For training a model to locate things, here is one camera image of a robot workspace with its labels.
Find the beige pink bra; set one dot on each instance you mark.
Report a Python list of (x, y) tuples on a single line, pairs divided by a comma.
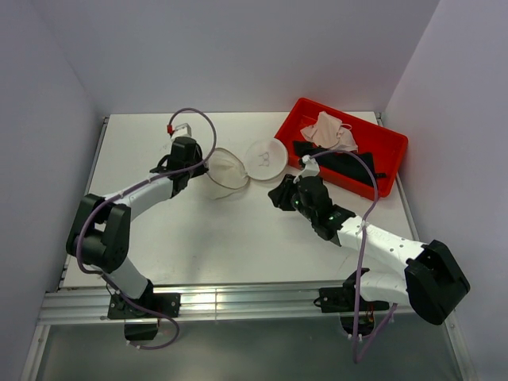
[(330, 133)]

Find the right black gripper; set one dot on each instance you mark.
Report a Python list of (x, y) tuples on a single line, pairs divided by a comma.
[(280, 194)]

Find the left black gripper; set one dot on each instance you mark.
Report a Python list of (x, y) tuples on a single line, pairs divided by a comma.
[(199, 170)]

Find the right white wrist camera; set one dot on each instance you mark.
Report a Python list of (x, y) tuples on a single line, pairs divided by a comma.
[(310, 168)]

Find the red plastic bin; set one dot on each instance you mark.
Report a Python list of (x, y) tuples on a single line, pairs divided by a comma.
[(387, 147)]

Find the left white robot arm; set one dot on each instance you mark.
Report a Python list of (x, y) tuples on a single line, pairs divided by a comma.
[(100, 234)]

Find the white mesh laundry bag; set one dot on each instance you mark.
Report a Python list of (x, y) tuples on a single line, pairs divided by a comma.
[(228, 174)]

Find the black bra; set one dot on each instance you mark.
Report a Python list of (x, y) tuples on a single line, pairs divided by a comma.
[(340, 163)]

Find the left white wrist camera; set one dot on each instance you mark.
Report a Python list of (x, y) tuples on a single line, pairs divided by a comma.
[(183, 130)]

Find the aluminium mounting rail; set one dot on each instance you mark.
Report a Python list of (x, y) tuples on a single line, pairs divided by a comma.
[(89, 305)]

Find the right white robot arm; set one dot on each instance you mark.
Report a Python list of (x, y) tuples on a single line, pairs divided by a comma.
[(425, 277)]

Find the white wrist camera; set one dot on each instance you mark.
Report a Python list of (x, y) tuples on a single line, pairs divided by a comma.
[(310, 168), (183, 130)]

